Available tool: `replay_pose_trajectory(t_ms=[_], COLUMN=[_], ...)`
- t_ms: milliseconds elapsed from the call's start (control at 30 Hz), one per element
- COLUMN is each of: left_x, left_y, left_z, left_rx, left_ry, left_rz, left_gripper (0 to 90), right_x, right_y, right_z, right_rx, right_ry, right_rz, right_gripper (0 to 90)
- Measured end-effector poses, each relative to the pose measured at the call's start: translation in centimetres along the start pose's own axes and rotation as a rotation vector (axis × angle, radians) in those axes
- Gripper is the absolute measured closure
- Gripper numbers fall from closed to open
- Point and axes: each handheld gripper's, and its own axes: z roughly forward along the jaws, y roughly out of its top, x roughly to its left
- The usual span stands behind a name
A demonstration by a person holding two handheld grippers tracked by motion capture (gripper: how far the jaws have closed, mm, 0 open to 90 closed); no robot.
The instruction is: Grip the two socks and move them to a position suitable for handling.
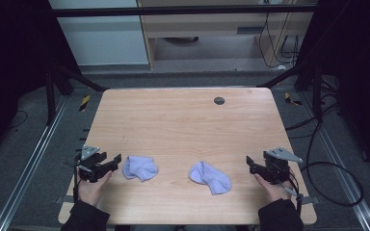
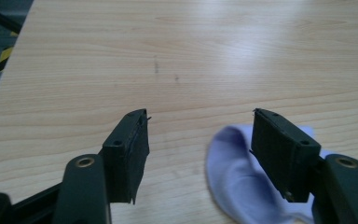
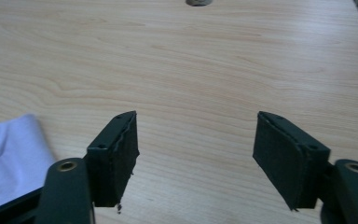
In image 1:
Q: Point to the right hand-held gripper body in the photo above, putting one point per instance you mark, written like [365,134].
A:
[276,166]

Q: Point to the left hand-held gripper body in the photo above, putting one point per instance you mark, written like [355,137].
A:
[90,163]

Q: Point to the person's right hand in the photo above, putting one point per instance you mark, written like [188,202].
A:
[274,191]

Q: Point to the person's left hand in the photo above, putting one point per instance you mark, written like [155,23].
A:
[91,189]

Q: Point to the lavender sock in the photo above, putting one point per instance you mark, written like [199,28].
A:
[210,178]
[140,167]

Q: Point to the grey tape strip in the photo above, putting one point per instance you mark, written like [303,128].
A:
[64,199]
[310,200]

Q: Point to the yellow black hazard tape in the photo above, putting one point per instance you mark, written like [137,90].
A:
[84,103]
[290,99]

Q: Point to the white cabinet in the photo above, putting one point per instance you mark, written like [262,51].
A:
[99,35]

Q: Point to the light wooden desk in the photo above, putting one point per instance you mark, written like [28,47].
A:
[205,29]

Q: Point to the aluminium floor rail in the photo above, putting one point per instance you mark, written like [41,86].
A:
[343,173]
[29,166]

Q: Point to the black metal frame stand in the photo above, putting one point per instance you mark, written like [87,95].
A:
[305,77]
[61,80]

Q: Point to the black horizontal frame bar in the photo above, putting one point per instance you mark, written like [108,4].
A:
[186,10]

